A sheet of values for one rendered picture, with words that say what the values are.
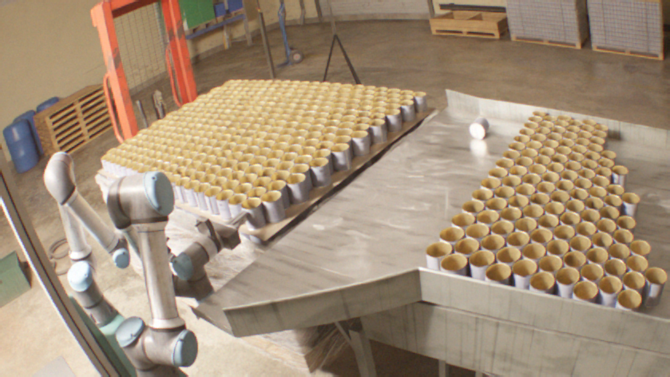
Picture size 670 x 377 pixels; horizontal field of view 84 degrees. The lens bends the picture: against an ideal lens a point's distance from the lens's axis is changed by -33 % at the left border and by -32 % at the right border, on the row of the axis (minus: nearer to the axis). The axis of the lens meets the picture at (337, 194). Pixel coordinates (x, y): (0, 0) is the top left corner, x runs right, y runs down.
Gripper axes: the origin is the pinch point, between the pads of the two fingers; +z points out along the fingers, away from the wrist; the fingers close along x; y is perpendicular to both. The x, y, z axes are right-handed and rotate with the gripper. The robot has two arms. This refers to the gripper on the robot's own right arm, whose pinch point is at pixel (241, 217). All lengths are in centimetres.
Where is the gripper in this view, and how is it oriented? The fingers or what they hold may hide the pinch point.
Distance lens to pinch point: 166.7
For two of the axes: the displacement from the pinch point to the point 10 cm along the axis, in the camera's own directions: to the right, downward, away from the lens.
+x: 8.3, 1.5, -5.4
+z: 5.4, -4.9, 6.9
